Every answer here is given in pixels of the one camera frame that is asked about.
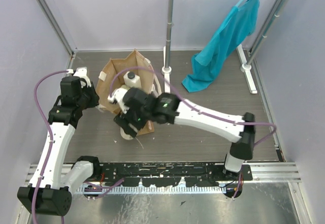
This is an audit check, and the metal clothes rack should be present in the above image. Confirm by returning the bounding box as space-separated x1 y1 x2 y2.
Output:
161 0 289 94

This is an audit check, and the brown canvas bag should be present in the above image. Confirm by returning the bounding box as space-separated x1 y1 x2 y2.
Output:
96 50 161 136

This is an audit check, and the teal hanging shirt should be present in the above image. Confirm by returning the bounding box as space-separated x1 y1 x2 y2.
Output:
182 0 259 92

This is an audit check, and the white square bottle black cap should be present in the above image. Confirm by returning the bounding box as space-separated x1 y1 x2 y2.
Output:
123 71 142 89

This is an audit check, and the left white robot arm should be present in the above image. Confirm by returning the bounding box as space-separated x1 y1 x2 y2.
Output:
17 75 102 218

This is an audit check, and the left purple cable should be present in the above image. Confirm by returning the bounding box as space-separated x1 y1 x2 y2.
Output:
34 69 125 224

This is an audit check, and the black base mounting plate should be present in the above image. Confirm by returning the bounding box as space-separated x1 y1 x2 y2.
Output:
84 162 253 187

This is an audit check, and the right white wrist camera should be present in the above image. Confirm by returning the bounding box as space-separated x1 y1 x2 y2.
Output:
107 86 129 114

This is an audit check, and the aluminium frame post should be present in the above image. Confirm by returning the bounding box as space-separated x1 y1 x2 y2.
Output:
36 0 74 56

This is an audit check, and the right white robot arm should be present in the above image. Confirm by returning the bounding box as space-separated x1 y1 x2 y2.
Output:
108 87 255 180

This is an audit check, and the beige round bottle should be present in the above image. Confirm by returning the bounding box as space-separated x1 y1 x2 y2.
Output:
120 128 134 140

